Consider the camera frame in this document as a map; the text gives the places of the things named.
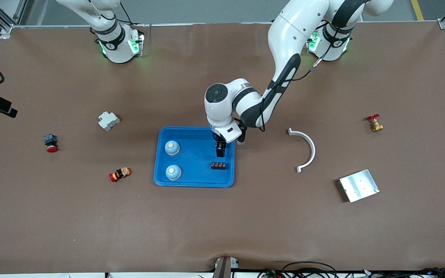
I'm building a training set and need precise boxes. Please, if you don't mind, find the blue dome call bell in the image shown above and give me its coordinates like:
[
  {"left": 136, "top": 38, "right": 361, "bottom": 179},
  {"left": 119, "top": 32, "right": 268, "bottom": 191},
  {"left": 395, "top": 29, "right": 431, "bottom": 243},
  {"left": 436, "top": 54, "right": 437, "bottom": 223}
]
[
  {"left": 165, "top": 164, "right": 182, "bottom": 181},
  {"left": 164, "top": 140, "right": 181, "bottom": 156}
]

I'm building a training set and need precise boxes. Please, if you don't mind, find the blue plastic tray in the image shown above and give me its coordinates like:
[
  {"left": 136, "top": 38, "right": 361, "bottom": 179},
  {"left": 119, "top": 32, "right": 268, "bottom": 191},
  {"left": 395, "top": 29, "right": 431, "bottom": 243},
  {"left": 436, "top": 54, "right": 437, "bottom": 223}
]
[{"left": 153, "top": 126, "right": 236, "bottom": 188}]

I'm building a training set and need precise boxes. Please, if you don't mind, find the red pushbutton with blue base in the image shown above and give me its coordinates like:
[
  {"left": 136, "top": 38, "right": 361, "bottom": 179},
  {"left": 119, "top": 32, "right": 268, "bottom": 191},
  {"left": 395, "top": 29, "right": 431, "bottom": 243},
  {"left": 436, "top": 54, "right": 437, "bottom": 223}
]
[{"left": 44, "top": 134, "right": 59, "bottom": 153}]

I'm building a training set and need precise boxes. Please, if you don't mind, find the brown table mat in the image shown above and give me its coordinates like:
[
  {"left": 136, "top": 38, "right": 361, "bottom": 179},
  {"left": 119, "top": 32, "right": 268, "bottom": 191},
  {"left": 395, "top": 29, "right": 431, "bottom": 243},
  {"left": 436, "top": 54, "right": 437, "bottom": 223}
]
[{"left": 0, "top": 21, "right": 445, "bottom": 273}]

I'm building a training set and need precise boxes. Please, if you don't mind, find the red yellow emergency stop button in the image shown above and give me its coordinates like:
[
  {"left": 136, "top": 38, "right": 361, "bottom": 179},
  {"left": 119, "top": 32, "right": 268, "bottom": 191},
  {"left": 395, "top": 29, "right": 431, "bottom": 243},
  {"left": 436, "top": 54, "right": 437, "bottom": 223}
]
[{"left": 109, "top": 167, "right": 131, "bottom": 183}]

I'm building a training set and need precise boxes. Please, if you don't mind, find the white circuit breaker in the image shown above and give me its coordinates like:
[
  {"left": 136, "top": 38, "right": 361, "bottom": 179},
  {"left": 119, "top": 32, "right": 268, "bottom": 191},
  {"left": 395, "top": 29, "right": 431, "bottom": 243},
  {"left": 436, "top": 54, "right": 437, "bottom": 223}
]
[{"left": 98, "top": 111, "right": 121, "bottom": 132}]

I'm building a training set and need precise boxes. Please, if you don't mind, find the grey metal table clamp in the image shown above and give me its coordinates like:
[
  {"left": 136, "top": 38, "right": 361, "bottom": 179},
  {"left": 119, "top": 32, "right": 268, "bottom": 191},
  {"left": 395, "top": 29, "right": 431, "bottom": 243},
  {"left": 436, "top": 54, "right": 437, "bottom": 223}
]
[{"left": 212, "top": 256, "right": 240, "bottom": 278}]

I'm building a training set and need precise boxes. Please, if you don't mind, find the silver aluminium plate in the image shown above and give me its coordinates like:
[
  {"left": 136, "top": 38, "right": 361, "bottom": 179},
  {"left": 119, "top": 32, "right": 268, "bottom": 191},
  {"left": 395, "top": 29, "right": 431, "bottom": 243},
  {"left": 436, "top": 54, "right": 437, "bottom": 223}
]
[{"left": 336, "top": 169, "right": 380, "bottom": 203}]

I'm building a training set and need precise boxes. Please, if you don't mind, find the white curved plastic bracket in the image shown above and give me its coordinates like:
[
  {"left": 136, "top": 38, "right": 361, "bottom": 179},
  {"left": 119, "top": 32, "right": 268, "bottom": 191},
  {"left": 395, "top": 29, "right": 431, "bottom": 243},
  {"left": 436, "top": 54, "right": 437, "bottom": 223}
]
[{"left": 287, "top": 128, "right": 316, "bottom": 173}]

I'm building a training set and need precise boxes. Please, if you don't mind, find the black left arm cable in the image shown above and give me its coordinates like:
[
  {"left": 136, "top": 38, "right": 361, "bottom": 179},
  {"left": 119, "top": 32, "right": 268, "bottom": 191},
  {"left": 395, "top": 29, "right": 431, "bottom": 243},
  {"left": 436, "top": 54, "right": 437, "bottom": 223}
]
[{"left": 259, "top": 23, "right": 356, "bottom": 132}]

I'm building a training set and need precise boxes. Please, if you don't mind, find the black cable loop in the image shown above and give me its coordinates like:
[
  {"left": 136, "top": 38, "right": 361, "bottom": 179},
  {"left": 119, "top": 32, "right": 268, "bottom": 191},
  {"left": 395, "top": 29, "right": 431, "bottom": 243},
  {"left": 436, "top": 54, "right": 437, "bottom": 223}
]
[{"left": 282, "top": 261, "right": 338, "bottom": 278}]

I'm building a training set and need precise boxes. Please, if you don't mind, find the brass valve with red handle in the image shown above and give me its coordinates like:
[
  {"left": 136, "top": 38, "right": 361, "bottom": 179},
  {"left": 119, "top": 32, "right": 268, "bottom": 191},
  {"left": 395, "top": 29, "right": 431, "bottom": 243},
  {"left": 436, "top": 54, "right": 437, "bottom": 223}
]
[{"left": 366, "top": 114, "right": 384, "bottom": 133}]

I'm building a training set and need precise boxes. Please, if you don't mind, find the dark wire bundle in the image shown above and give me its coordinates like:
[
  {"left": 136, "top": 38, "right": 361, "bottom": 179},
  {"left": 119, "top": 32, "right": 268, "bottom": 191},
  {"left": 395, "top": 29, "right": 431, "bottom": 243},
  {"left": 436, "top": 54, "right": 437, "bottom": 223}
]
[{"left": 362, "top": 267, "right": 445, "bottom": 278}]

